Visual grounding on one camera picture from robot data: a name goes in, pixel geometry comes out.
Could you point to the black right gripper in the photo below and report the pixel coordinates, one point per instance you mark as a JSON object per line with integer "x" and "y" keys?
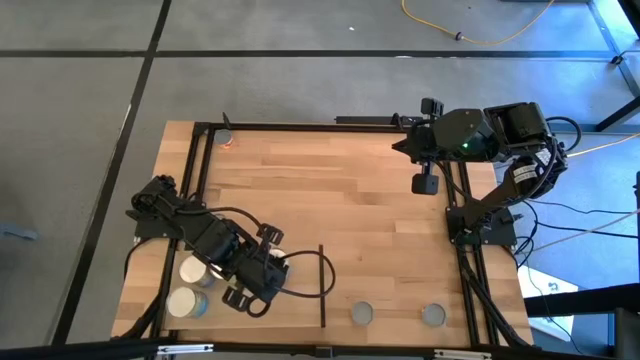
{"x": 437, "y": 142}

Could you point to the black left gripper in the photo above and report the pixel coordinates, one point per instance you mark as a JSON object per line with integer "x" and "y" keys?
{"x": 265, "y": 280}

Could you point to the tall can blue purple label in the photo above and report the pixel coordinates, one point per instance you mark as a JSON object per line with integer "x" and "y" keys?
{"x": 192, "y": 271}

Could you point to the grey can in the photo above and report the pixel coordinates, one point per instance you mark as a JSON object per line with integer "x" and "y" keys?
{"x": 433, "y": 315}
{"x": 362, "y": 313}

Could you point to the small can yellow pink label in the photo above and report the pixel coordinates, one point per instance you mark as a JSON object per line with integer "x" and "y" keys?
{"x": 223, "y": 137}

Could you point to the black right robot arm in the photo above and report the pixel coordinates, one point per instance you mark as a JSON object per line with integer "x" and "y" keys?
{"x": 522, "y": 122}

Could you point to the black flat bar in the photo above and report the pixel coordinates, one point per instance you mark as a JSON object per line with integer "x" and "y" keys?
{"x": 365, "y": 120}

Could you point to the black floor tape strip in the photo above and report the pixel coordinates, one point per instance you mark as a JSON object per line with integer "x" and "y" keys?
{"x": 82, "y": 270}
{"x": 300, "y": 53}

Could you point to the white sheet blue mark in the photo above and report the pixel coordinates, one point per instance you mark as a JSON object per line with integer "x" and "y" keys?
{"x": 537, "y": 280}

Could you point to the black rig beam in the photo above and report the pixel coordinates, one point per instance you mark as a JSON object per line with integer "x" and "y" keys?
{"x": 75, "y": 350}

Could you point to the black floor stand base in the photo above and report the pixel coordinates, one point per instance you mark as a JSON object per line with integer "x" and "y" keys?
{"x": 625, "y": 128}

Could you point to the grey flat floor piece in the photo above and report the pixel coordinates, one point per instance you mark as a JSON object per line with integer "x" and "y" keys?
{"x": 17, "y": 232}

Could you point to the dark box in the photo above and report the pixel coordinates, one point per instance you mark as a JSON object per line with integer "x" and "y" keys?
{"x": 627, "y": 335}

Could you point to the silver bracket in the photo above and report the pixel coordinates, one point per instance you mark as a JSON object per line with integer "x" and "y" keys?
{"x": 185, "y": 349}
{"x": 462, "y": 355}

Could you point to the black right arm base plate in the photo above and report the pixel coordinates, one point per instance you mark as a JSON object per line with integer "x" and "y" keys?
{"x": 500, "y": 235}

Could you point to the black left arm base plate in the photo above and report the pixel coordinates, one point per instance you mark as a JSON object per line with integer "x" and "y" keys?
{"x": 145, "y": 227}

